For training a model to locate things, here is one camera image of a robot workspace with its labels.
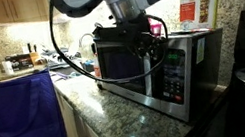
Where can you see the orange soda bottle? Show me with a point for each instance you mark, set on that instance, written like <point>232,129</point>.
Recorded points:
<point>97,70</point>

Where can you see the pale green sticky note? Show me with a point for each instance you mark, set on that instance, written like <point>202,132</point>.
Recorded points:
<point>200,50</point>

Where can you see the pink coffee pod cup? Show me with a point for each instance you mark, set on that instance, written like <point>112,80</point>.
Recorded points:
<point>157,29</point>

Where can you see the dish rack with dishes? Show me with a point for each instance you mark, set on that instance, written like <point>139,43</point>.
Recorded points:
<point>54,58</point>

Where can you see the white paper roll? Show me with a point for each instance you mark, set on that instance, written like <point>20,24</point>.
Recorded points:
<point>7,67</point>

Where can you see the beige lower cabinets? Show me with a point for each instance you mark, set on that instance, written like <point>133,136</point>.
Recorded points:
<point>72,128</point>

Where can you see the stainless steel microwave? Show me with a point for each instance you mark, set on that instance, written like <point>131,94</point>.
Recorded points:
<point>178,79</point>

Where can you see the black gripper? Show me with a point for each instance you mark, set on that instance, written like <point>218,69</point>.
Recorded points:
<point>137,30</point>

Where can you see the curved sink faucet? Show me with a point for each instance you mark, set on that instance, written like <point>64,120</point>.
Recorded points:
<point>84,35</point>

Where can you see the brown cardboard box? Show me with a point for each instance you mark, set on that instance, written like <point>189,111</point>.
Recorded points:
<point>21,62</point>

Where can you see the wooden upper cabinets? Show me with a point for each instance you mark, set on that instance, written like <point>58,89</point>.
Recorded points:
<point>7,9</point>

